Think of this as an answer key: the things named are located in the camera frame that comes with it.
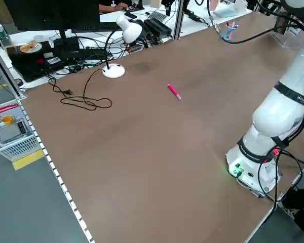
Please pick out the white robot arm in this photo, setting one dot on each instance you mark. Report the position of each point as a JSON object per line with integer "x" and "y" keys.
{"x": 276, "y": 119}

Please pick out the clear acrylic storage rack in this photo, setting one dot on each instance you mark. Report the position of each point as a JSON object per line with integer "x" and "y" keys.
{"x": 286, "y": 43}

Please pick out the blue and white book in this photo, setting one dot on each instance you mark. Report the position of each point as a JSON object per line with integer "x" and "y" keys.
{"x": 295, "y": 31}

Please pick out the pink highlighter pen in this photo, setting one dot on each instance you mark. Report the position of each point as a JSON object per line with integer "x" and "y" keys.
{"x": 173, "y": 90}

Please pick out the white desk lamp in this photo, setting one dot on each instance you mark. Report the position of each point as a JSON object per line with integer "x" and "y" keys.
{"x": 131, "y": 29}

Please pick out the grey perforated tray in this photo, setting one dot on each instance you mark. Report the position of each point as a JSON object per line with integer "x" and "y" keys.
{"x": 157, "y": 15}

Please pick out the black keyboard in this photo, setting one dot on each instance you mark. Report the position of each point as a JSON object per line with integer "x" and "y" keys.
{"x": 98, "y": 26}

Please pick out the black smartphone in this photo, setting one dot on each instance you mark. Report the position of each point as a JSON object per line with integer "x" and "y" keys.
{"x": 130, "y": 14}

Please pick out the black power strip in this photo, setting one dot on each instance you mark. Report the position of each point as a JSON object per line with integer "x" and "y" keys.
{"x": 192, "y": 14}

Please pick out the pale blue pen cup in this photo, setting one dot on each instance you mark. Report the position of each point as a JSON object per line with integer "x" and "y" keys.
{"x": 229, "y": 34}

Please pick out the red capped marker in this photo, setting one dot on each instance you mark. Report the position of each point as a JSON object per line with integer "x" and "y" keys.
{"x": 228, "y": 24}

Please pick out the person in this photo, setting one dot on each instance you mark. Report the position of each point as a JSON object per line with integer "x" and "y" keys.
{"x": 105, "y": 7}

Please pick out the pale blue paper stack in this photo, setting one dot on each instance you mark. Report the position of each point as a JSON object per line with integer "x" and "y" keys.
{"x": 225, "y": 12}

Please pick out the white plastic basket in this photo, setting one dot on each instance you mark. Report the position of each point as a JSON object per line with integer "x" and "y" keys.
{"x": 17, "y": 149}

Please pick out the flat black case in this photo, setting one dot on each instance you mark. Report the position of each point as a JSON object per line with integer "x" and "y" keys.
{"x": 28, "y": 63}

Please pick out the grey digital scale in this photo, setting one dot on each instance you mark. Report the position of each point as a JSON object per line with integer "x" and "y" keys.
{"x": 11, "y": 132}

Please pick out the printed disc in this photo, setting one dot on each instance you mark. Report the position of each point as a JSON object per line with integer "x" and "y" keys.
{"x": 30, "y": 47}

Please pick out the orange cup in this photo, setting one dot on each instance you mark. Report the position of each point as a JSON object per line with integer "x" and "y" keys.
{"x": 8, "y": 120}

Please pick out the black computer monitor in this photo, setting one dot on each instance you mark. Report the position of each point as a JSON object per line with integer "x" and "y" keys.
{"x": 53, "y": 12}

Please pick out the person's sneaker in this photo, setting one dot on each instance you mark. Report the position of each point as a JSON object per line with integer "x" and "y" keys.
{"x": 291, "y": 212}

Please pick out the person's leg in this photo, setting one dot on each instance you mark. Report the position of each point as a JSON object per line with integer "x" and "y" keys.
{"x": 302, "y": 202}

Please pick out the aluminium frame post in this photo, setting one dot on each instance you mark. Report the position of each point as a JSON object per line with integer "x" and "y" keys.
{"x": 179, "y": 20}
{"x": 5, "y": 71}

